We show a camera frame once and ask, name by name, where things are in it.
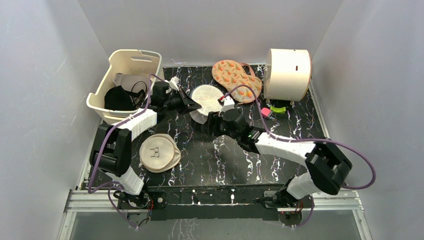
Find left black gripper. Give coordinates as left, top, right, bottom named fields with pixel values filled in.
left=163, top=88, right=201, bottom=116

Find white blue-trimmed mesh laundry bag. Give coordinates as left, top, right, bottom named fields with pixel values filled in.
left=189, top=84, right=224, bottom=125

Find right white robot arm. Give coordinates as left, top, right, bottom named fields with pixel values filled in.
left=205, top=109, right=353, bottom=208

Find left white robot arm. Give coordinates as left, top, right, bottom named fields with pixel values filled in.
left=87, top=81, right=202, bottom=208

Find floral orange mesh laundry bag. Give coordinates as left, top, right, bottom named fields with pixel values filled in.
left=211, top=60, right=263, bottom=104

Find cream round mesh laundry bag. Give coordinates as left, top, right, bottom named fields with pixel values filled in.
left=139, top=133, right=182, bottom=173

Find cream perforated laundry basket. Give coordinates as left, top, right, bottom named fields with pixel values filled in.
left=86, top=49, right=164, bottom=125

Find black bra in basket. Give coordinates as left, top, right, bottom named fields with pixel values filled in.
left=104, top=86, right=147, bottom=111

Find pink block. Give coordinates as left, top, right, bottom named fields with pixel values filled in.
left=260, top=107, right=273, bottom=119

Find green clip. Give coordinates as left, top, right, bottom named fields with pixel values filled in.
left=269, top=105, right=287, bottom=114

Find grey garment in basket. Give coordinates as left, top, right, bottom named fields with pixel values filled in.
left=112, top=73, right=149, bottom=97

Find cream cylindrical drum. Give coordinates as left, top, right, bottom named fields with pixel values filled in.
left=263, top=48, right=312, bottom=102

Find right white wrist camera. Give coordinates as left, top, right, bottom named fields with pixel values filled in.
left=218, top=95, right=235, bottom=114

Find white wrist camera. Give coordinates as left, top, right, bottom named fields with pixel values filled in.
left=218, top=95, right=235, bottom=114
left=168, top=76, right=180, bottom=91

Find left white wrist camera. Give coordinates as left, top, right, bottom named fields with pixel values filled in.
left=168, top=76, right=180, bottom=91

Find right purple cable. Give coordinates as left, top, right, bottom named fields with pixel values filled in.
left=220, top=84, right=377, bottom=191

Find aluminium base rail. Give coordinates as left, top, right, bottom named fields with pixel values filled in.
left=64, top=187, right=364, bottom=213

